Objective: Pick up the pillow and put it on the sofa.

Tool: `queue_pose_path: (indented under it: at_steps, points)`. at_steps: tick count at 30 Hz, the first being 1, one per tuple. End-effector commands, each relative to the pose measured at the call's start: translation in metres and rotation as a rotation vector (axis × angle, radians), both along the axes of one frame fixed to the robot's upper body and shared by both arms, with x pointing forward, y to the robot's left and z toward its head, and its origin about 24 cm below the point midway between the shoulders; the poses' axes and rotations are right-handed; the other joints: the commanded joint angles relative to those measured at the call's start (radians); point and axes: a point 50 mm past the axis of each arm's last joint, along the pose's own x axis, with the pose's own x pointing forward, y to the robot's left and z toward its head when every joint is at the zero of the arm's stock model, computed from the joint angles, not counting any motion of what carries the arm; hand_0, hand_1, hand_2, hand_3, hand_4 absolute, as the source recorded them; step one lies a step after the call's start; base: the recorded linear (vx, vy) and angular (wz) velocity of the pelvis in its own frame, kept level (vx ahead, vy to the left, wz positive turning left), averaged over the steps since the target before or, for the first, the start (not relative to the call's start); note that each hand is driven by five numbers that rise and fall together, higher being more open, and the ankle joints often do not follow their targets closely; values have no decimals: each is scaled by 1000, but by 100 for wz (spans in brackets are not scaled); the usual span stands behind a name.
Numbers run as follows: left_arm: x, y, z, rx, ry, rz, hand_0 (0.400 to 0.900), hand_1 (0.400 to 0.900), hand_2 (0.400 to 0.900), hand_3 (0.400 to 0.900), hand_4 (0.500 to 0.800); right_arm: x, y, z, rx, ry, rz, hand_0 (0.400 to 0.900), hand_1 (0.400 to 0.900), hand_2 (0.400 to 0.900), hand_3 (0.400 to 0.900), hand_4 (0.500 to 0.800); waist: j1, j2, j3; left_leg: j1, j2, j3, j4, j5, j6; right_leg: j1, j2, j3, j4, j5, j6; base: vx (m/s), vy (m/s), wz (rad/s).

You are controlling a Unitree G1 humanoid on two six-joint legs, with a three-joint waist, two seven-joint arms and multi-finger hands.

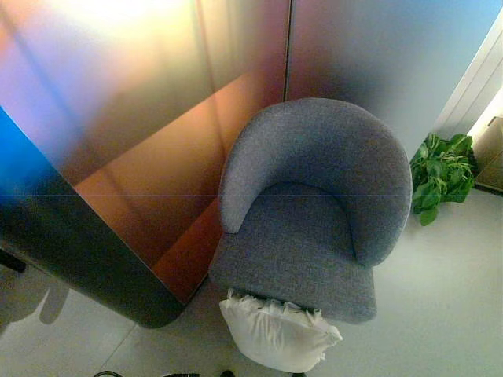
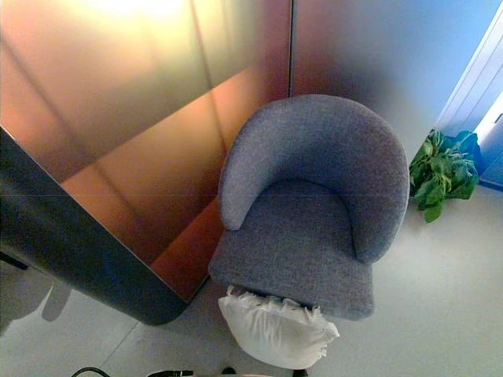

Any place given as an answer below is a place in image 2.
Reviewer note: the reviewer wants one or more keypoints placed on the white pillow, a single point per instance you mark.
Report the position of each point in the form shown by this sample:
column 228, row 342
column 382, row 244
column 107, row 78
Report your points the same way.
column 271, row 337

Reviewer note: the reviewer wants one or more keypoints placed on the grey fabric armchair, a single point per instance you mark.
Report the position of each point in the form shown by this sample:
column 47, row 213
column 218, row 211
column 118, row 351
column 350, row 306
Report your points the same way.
column 298, row 235

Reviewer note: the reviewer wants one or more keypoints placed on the glossy brown wooden desk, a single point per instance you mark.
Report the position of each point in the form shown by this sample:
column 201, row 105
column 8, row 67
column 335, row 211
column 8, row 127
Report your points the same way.
column 129, row 176

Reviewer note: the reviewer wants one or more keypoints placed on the green leafy potted plant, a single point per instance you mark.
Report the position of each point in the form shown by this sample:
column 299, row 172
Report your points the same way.
column 436, row 176

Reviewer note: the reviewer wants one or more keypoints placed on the black left robot foot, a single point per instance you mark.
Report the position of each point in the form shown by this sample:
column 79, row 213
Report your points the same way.
column 228, row 372

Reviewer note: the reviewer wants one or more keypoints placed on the black robot foot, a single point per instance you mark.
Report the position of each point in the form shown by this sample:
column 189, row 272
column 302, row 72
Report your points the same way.
column 228, row 372
column 302, row 373

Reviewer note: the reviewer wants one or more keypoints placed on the black right robot foot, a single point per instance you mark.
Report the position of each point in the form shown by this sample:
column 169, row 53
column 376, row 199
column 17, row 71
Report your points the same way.
column 302, row 373

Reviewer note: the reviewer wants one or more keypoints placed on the black metal bar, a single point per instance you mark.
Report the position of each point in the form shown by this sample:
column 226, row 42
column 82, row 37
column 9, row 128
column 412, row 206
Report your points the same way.
column 13, row 260

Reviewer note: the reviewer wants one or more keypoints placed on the white door frame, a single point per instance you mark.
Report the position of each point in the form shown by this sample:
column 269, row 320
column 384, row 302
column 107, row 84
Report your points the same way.
column 471, row 90

